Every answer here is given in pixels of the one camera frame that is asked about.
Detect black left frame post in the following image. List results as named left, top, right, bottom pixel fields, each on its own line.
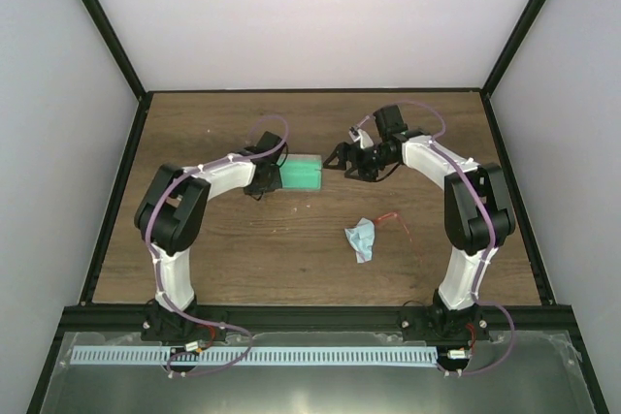
left=81, top=0, right=147, bottom=102

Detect black aluminium front rail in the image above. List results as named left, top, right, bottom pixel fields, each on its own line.
left=58, top=303, right=577, bottom=334

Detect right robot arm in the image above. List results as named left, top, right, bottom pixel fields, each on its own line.
left=323, top=129, right=516, bottom=339

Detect red transparent sunglasses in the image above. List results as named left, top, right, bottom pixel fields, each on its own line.
left=373, top=210, right=414, bottom=243

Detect black right frame post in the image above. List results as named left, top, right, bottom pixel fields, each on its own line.
left=481, top=0, right=547, bottom=97

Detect black frame post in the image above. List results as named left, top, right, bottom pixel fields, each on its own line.
left=81, top=0, right=147, bottom=102
left=481, top=0, right=547, bottom=97

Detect light blue cleaning cloth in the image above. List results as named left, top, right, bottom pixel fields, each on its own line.
left=344, top=218, right=376, bottom=264

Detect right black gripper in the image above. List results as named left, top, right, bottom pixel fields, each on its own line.
left=330, top=142, right=397, bottom=182

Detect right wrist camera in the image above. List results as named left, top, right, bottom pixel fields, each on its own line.
left=373, top=104, right=409, bottom=141

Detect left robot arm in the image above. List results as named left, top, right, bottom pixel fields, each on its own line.
left=134, top=142, right=286, bottom=340

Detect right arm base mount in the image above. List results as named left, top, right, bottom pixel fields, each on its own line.
left=397, top=301, right=489, bottom=343

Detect metal sheet panel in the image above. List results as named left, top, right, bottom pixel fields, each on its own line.
left=41, top=332, right=595, bottom=413

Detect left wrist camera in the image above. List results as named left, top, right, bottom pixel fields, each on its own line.
left=256, top=131, right=286, bottom=160

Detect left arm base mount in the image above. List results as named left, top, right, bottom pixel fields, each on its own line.
left=141, top=299, right=227, bottom=344

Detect green glasses case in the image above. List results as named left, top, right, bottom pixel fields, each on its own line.
left=278, top=154, right=322, bottom=191

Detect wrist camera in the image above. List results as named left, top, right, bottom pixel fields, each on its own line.
left=373, top=104, right=409, bottom=141
left=256, top=131, right=286, bottom=160

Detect light blue slotted cable duct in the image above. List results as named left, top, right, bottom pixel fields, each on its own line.
left=70, top=346, right=438, bottom=367

